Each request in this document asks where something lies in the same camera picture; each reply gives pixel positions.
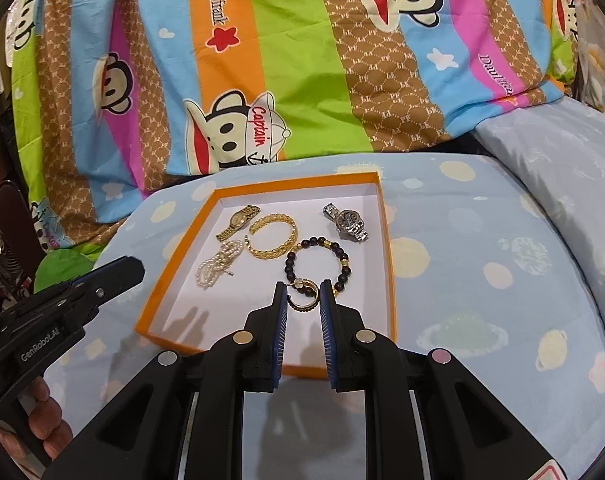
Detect white pearl bracelet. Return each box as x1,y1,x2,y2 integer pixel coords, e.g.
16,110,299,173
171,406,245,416
196,237,246,291

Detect person's left hand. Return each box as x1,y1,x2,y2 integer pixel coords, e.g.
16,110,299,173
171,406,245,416
0,377,74,465

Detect orange shallow tray box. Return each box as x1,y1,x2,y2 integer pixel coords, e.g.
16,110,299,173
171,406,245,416
135,171,398,353

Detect gold braided bangle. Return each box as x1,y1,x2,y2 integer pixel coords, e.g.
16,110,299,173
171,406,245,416
244,212,299,260

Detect gold hoop earring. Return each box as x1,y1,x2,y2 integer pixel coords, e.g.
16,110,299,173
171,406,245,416
287,278,319,312

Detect colourful monkey print quilt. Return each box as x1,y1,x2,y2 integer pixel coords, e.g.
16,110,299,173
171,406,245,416
9,0,579,252

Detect light blue planet bedsheet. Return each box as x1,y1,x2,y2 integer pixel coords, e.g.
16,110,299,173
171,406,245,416
46,154,605,479

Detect gold wrist watch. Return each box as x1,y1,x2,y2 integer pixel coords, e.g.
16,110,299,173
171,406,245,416
216,205,260,243

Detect black bead bracelet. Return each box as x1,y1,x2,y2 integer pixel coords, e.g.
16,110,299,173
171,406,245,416
283,235,352,295

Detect pale blue pillow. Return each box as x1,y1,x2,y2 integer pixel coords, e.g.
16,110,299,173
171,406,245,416
475,98,605,324

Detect grey floral fabric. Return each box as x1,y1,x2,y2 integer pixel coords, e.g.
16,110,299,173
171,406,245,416
575,0,605,115

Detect green round cushion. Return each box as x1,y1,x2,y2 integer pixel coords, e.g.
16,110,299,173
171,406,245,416
33,244,104,292

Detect black electric fan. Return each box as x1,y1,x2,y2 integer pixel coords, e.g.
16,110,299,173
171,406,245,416
0,209,34,306

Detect silver wrist watch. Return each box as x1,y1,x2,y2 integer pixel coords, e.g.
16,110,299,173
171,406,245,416
323,203,368,243

